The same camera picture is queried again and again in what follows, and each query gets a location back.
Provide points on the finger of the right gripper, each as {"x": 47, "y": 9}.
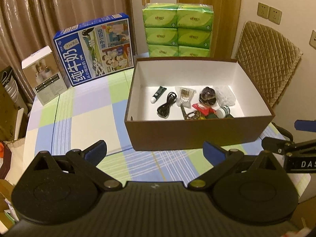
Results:
{"x": 288, "y": 148}
{"x": 305, "y": 125}

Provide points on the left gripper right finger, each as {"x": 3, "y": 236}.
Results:
{"x": 223, "y": 161}

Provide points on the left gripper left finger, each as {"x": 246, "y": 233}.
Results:
{"x": 87, "y": 160}

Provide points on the green blister card with bottle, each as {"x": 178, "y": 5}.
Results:
{"x": 220, "y": 113}

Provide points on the leopard print hair clip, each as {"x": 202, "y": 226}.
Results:
{"x": 195, "y": 115}

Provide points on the red snack packet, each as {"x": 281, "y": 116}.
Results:
{"x": 203, "y": 109}

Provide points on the clear box of floss picks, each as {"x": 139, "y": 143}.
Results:
{"x": 224, "y": 96}

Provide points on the dark brown scrunchie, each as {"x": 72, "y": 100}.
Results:
{"x": 207, "y": 96}

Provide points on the cotton swab bag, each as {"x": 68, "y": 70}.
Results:
{"x": 184, "y": 96}

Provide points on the dark green tube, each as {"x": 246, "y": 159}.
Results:
{"x": 157, "y": 94}

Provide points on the black chair armrest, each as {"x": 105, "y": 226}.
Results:
{"x": 283, "y": 131}

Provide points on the checkered tablecloth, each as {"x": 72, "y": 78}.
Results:
{"x": 95, "y": 111}

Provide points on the quilted chair cushion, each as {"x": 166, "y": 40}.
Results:
{"x": 269, "y": 57}

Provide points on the small white product box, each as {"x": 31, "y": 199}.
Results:
{"x": 43, "y": 75}

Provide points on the blue milk carton box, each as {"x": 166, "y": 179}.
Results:
{"x": 95, "y": 48}

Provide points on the green tissue pack bundle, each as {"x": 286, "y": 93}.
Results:
{"x": 178, "y": 29}

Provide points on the beige curtain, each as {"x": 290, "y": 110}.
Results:
{"x": 29, "y": 25}

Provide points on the single wall socket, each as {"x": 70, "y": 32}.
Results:
{"x": 312, "y": 41}

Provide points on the double wall socket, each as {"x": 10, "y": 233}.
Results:
{"x": 272, "y": 14}

